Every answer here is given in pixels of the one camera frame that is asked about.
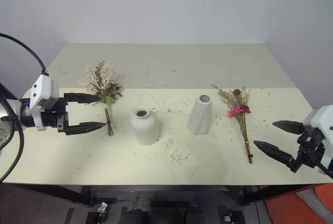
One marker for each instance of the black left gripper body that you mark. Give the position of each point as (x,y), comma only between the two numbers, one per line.
(53,118)

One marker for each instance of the black metal table frame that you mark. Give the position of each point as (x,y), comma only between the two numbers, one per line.
(65,194)

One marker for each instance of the dried bouquet with pink flower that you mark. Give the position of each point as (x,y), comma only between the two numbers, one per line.
(239,110)

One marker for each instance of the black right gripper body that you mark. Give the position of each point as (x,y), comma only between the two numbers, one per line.
(310,143)

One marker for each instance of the round white ceramic vase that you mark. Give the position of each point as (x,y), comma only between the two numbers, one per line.
(144,128)

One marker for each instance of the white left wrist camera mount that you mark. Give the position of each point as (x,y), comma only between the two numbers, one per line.
(43,91)

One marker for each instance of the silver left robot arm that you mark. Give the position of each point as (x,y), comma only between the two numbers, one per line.
(10,115)

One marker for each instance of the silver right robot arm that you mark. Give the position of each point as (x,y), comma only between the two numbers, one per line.
(329,155)

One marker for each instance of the orange mat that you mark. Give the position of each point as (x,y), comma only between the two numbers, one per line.
(283,208)

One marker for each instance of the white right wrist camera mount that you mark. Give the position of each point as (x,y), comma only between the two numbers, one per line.
(321,116)

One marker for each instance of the dried white green flower bouquet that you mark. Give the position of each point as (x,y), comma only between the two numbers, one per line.
(100,83)

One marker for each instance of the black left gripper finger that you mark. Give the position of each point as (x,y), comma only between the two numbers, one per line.
(83,98)
(86,127)

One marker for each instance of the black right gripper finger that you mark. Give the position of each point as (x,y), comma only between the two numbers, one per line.
(275,152)
(290,127)

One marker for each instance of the small metal caster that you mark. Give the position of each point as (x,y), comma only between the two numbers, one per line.
(102,208)
(229,216)

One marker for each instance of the loose dried twig scraps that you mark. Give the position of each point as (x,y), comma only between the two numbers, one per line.
(178,157)

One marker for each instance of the tall conical white vase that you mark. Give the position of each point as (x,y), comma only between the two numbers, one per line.
(199,116)

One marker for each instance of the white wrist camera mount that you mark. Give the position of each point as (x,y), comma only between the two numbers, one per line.
(321,116)
(43,91)

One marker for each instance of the dark rounded shape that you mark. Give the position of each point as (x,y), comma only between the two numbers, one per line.
(134,216)

